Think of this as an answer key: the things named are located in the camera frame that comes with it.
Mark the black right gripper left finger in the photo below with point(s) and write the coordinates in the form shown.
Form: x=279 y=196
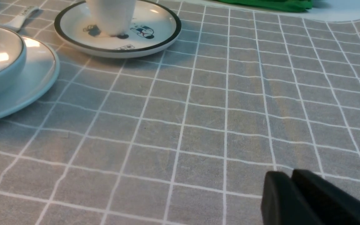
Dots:
x=283 y=204

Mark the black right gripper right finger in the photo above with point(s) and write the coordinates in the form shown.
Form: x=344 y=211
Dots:
x=331 y=204

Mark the pale blue thin-rimmed bowl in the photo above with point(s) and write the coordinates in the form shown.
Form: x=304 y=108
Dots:
x=12 y=57

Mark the grey checked tablecloth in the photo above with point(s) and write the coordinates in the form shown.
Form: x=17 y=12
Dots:
x=186 y=135

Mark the green backdrop cloth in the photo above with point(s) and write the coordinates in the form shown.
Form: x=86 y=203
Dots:
x=294 y=6

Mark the black rimmed illustrated plate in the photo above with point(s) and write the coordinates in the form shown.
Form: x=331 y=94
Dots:
x=153 y=28

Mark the black rimmed white cup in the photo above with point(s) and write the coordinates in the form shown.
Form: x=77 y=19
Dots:
x=113 y=17

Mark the pale blue large plate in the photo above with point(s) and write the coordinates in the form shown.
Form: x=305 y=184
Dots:
x=40 y=72

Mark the white spoon with characters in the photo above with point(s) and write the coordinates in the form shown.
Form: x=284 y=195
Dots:
x=16 y=23

